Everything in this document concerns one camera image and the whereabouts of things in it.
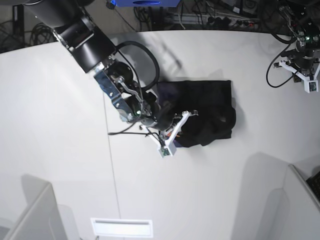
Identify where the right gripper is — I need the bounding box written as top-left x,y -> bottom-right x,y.
140,104 -> 198,136

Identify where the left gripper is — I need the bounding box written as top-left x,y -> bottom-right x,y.
273,49 -> 320,83

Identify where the black T-shirt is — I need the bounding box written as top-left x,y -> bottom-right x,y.
157,80 -> 237,148

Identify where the black keyboard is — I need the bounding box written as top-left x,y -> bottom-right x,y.
306,172 -> 320,201

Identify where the blue box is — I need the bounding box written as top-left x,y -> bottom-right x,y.
110,0 -> 180,7

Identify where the white partition panel left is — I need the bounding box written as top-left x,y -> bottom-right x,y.
0,174 -> 68,240

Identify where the white partition panel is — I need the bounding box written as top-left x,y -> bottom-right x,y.
264,163 -> 320,240
0,174 -> 68,240

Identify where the white partition panel right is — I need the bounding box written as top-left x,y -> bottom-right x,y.
264,163 -> 320,240

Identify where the coiled black cable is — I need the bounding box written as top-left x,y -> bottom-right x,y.
28,22 -> 62,47

